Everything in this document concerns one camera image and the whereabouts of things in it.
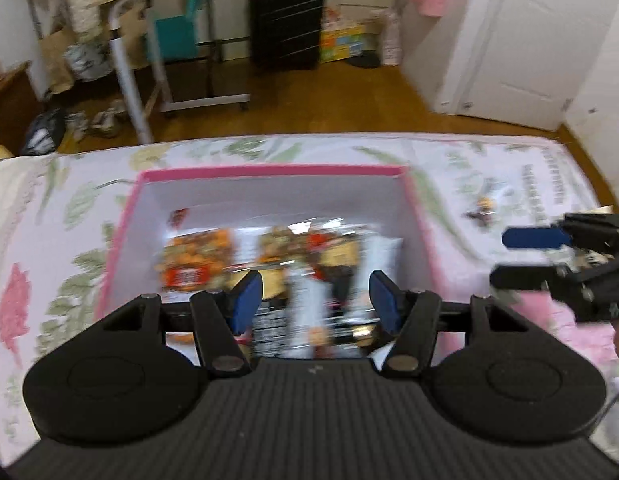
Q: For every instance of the black bag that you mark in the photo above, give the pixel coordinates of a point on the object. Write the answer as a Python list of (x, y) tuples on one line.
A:
[(42, 132)]

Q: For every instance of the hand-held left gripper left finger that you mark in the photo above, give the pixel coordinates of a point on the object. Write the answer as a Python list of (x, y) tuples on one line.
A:
[(247, 302)]

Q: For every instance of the pink cardboard box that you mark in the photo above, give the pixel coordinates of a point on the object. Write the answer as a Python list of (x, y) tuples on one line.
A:
[(269, 195)]

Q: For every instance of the floral bed sheet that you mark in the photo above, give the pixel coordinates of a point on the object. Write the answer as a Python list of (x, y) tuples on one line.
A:
[(64, 200)]

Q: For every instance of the pair of sneakers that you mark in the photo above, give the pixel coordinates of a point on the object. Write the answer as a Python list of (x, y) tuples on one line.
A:
[(102, 120)]

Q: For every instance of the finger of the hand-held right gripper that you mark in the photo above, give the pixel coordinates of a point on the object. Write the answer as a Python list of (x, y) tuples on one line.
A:
[(534, 238), (524, 278)]

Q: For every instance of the teal shopping bag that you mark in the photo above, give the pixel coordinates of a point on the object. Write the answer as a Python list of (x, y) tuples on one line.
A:
[(174, 35)]

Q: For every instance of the orange nut mix packet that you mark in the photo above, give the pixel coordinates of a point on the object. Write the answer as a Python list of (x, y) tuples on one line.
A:
[(194, 257)]

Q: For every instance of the black cracker packet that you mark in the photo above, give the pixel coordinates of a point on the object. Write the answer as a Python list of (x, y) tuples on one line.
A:
[(274, 332), (349, 337)]

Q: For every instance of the black suitcase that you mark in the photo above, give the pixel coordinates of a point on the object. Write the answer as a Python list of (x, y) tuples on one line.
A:
[(285, 22)]

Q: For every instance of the silver nut mix packet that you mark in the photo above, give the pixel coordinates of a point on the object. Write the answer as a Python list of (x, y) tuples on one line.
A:
[(309, 250)]

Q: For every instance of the white door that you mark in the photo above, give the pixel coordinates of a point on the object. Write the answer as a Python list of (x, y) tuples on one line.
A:
[(529, 35)]

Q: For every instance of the white pink printed bag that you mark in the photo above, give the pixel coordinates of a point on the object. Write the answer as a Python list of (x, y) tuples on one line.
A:
[(390, 40)]

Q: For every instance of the dark slippers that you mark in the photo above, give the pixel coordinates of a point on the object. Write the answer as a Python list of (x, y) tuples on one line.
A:
[(364, 60)]

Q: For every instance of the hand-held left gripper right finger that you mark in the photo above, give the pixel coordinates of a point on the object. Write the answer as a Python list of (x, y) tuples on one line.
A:
[(384, 302)]

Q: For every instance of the wooden nightstand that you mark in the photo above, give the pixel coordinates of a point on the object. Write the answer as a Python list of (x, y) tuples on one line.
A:
[(9, 105)]

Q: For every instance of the colourful toy box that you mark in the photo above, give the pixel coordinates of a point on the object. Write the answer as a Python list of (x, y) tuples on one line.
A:
[(342, 40)]

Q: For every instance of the brown paper bag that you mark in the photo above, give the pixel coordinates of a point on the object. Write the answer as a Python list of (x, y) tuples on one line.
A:
[(57, 57)]

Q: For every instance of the small candy wrapper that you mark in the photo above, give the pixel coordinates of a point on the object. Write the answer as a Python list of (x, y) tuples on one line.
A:
[(482, 209)]

